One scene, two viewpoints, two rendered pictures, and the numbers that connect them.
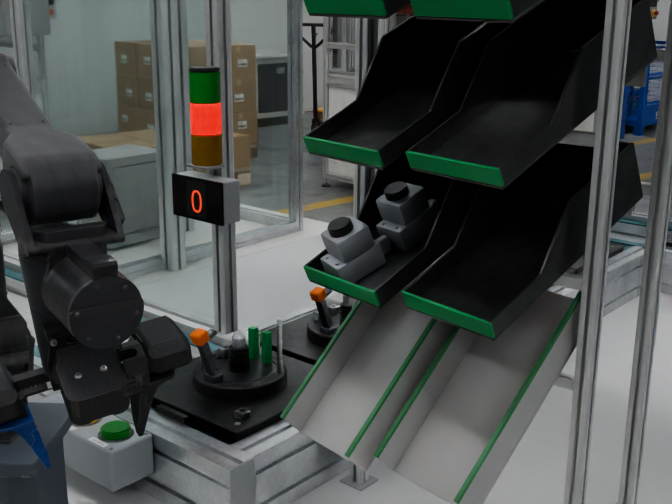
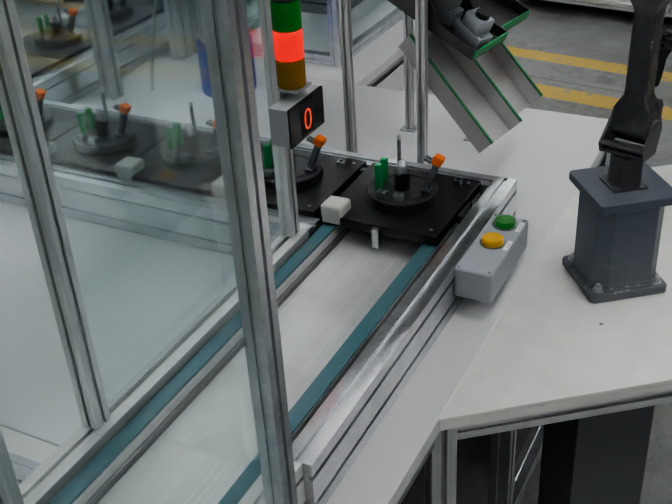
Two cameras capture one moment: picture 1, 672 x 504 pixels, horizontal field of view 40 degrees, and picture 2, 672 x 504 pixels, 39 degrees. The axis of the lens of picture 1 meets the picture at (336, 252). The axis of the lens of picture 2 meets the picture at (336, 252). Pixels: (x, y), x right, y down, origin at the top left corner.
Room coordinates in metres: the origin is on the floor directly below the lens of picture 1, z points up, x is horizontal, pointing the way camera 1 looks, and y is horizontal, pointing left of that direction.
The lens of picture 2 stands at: (1.73, 1.75, 1.87)
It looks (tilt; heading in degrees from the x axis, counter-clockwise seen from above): 31 degrees down; 259
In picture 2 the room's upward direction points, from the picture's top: 4 degrees counter-clockwise
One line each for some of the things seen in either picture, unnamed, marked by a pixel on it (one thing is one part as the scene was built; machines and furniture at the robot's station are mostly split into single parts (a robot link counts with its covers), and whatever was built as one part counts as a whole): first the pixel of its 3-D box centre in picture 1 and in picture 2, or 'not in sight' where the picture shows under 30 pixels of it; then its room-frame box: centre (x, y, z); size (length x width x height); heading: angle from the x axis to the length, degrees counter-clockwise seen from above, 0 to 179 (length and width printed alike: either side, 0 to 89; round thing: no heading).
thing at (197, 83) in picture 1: (204, 86); (286, 13); (1.47, 0.21, 1.38); 0.05 x 0.05 x 0.05
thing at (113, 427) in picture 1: (115, 433); (505, 223); (1.11, 0.29, 0.96); 0.04 x 0.04 x 0.02
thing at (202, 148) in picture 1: (206, 148); (290, 71); (1.47, 0.21, 1.28); 0.05 x 0.05 x 0.05
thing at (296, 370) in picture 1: (239, 386); (402, 200); (1.26, 0.14, 0.96); 0.24 x 0.24 x 0.02; 50
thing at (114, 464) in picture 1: (86, 437); (492, 256); (1.15, 0.35, 0.93); 0.21 x 0.07 x 0.06; 50
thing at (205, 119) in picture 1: (205, 118); (288, 43); (1.47, 0.21, 1.33); 0.05 x 0.05 x 0.05
